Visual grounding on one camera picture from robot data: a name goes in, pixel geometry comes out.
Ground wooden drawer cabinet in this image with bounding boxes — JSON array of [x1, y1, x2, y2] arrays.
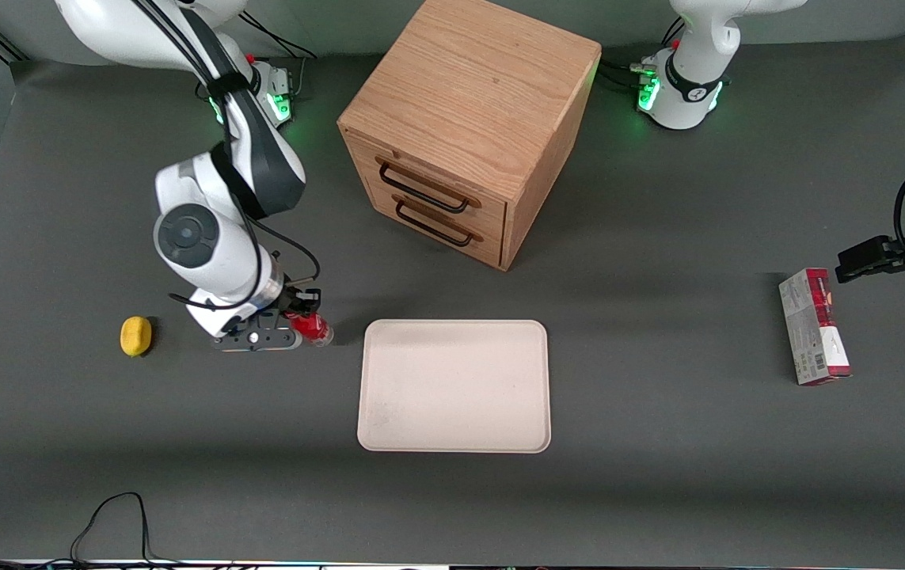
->
[[337, 0, 603, 272]]

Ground wooden drawer front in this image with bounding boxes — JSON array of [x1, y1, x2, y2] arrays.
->
[[371, 190, 506, 268], [344, 129, 508, 232]]

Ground red coke bottle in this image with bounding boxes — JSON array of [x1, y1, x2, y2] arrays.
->
[[286, 311, 336, 348]]

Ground black drawer handle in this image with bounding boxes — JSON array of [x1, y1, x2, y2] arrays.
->
[[393, 196, 485, 248], [377, 158, 483, 215]]

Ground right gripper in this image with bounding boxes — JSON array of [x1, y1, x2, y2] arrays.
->
[[185, 287, 322, 340]]

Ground beige rectangular tray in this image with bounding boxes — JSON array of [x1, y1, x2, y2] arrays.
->
[[357, 319, 552, 454]]

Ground yellow lemon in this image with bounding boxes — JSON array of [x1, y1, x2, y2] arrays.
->
[[120, 316, 153, 358]]

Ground dark grey table mat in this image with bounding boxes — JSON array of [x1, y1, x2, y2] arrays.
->
[[0, 30, 905, 564]]

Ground black left arm base cables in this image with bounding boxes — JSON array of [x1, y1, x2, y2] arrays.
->
[[598, 16, 687, 93]]

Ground black arm base cables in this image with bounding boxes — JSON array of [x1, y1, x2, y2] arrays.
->
[[598, 16, 687, 93], [241, 13, 319, 101]]

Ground black right arm base cables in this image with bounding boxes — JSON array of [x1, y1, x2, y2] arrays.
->
[[241, 13, 319, 101]]

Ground grey and red carton box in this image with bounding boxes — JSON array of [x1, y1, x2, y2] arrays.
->
[[778, 268, 853, 386]]

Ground black cable loop on table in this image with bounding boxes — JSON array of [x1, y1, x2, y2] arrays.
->
[[0, 492, 184, 569]]

